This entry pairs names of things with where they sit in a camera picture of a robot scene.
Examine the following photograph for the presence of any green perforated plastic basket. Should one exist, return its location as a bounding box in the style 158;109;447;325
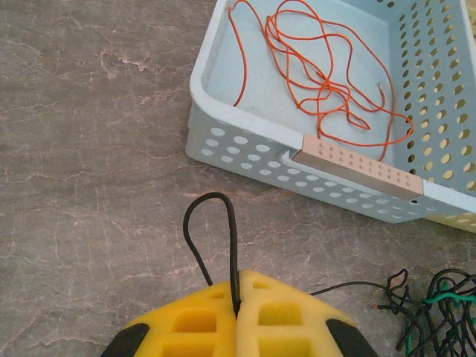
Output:
425;0;476;235

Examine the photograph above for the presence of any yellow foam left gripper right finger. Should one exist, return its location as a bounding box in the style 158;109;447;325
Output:
236;268;381;357

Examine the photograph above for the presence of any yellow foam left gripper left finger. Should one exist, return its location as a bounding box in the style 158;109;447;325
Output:
100;279;239;357

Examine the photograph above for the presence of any thin orange cable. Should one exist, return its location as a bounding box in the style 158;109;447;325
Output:
227;0;416;161

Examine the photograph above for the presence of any blue perforated plastic basket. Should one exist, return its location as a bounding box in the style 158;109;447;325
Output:
184;0;476;224

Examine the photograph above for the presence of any black cable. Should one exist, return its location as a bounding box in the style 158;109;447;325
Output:
183;191;410;312
374;268;476;357

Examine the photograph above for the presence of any green cable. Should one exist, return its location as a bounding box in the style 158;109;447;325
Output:
403;280;476;354

